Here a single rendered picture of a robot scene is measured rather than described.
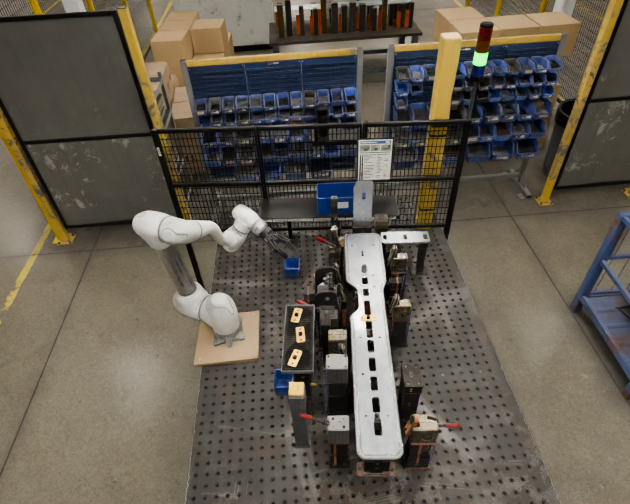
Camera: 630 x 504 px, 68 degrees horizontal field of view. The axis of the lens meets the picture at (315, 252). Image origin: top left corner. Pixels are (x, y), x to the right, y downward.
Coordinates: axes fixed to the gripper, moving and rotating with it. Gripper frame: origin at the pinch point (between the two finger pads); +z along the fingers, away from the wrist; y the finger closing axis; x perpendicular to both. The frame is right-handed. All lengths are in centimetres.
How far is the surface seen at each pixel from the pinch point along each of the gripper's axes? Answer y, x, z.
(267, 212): -34.1, -5.4, -33.4
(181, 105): -200, -49, -219
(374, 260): -19.3, 20.4, 39.3
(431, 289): -48, 17, 78
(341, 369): 59, 2, 58
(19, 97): -40, -63, -247
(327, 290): 31.0, 12.8, 30.7
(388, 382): 48, 5, 78
